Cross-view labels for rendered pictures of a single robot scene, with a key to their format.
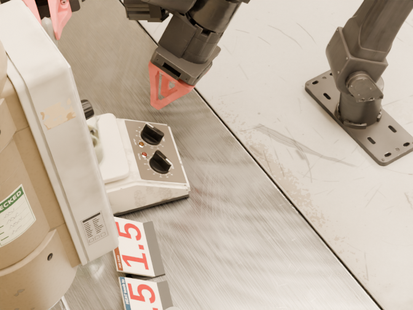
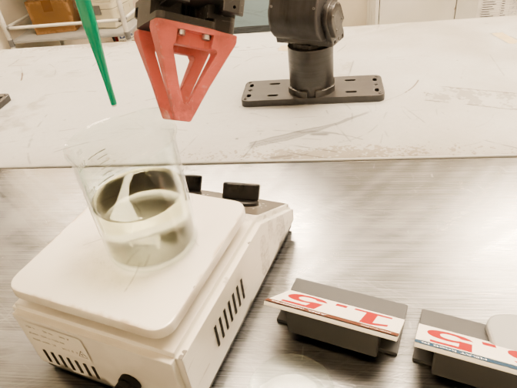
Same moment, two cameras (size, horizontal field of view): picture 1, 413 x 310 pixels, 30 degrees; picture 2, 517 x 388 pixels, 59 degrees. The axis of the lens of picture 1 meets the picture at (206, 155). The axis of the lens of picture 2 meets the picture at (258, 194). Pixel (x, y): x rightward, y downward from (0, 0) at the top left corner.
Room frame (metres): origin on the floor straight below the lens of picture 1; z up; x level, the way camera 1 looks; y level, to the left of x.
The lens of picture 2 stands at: (0.48, 0.31, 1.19)
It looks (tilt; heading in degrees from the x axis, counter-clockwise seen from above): 36 degrees down; 307
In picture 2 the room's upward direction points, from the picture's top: 7 degrees counter-clockwise
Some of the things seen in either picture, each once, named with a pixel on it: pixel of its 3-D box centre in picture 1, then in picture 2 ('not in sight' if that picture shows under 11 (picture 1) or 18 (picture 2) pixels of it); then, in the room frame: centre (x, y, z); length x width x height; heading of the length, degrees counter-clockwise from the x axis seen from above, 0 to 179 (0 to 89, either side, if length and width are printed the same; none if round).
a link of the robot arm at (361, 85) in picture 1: (358, 71); (308, 22); (0.78, -0.23, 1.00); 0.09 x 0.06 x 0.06; 3
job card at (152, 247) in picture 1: (135, 245); (338, 305); (0.57, 0.11, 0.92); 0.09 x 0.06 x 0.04; 9
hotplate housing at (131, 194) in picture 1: (104, 168); (168, 265); (0.70, 0.15, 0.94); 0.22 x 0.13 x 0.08; 101
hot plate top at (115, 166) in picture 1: (81, 153); (136, 245); (0.69, 0.17, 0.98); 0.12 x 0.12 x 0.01; 11
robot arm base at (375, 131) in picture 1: (360, 99); (311, 68); (0.78, -0.24, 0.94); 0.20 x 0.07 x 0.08; 26
